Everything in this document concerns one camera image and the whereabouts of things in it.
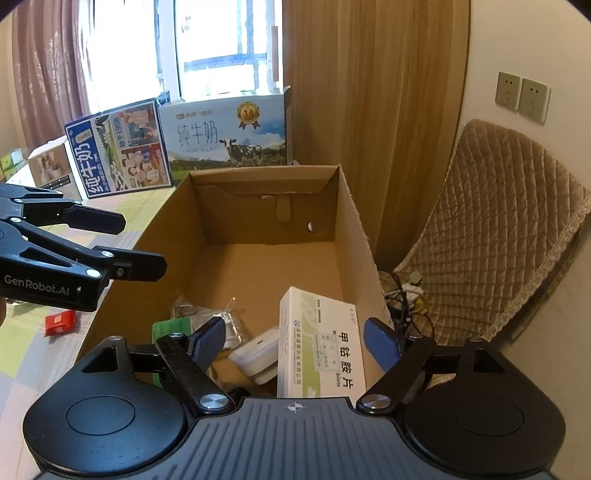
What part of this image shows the black cable bundle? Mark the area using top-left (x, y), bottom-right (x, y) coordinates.
top-left (381, 270), bottom-right (437, 340)

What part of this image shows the white product box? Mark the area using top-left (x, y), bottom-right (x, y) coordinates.
top-left (27, 136), bottom-right (84, 201)

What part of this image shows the window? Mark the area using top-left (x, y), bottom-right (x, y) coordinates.
top-left (173, 0), bottom-right (284, 100)

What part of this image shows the white power adapter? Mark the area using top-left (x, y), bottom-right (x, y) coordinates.
top-left (228, 327), bottom-right (281, 385)

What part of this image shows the chair with quilted cover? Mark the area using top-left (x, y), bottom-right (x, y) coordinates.
top-left (392, 119), bottom-right (591, 374)

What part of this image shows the green medicine box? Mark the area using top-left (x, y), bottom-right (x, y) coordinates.
top-left (152, 320), bottom-right (204, 388)

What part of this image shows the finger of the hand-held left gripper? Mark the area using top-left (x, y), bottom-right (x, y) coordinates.
top-left (0, 222), bottom-right (168, 281)
top-left (0, 185), bottom-right (126, 234)

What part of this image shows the beige wall socket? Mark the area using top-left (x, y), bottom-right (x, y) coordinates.
top-left (495, 71), bottom-right (522, 110)
top-left (517, 78), bottom-right (551, 123)

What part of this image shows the silver foil bag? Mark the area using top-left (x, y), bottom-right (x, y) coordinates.
top-left (172, 298), bottom-right (242, 350)

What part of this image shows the large white medicine box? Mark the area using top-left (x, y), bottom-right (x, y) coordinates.
top-left (276, 286), bottom-right (368, 398)

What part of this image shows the cow print milk carton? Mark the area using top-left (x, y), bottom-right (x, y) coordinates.
top-left (158, 85), bottom-right (293, 188)

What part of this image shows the red snack packet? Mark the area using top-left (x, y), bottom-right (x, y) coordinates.
top-left (45, 310), bottom-right (77, 336)

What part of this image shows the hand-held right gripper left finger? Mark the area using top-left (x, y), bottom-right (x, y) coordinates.
top-left (78, 316), bottom-right (234, 416)

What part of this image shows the pink curtain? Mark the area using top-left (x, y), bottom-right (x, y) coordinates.
top-left (11, 0), bottom-right (178, 146)

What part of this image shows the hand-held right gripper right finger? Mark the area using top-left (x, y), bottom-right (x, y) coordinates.
top-left (355, 318), bottom-right (506, 416)

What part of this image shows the stack of green boxes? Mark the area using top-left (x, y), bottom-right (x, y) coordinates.
top-left (0, 147), bottom-right (28, 183)

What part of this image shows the wooden cabinet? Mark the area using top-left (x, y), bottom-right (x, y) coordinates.
top-left (281, 0), bottom-right (472, 273)

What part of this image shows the brown cardboard box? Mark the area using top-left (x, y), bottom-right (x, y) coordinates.
top-left (76, 165), bottom-right (395, 402)

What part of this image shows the illustrated blue milk carton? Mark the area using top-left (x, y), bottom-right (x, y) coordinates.
top-left (65, 98), bottom-right (174, 200)

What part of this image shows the checkered cloth desktop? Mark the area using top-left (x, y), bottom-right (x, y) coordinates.
top-left (0, 187), bottom-right (178, 467)

